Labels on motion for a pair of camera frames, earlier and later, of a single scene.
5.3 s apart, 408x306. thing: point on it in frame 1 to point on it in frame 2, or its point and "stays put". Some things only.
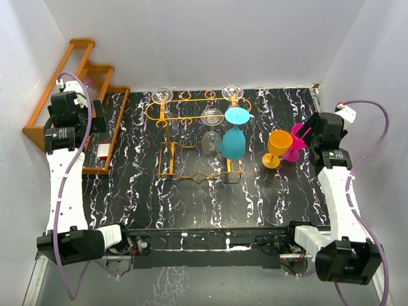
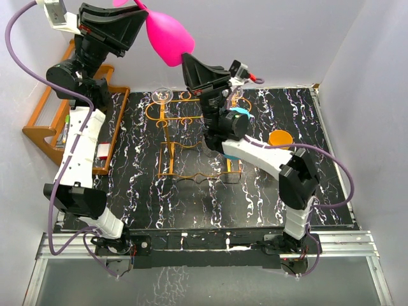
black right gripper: [305, 127] to [204, 81]
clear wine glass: [168, 120] stays put
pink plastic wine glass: [293, 153] to [171, 36]
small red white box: [103, 150] stays put
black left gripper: [97, 125] to [118, 27]
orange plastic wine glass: [278, 142] stays put
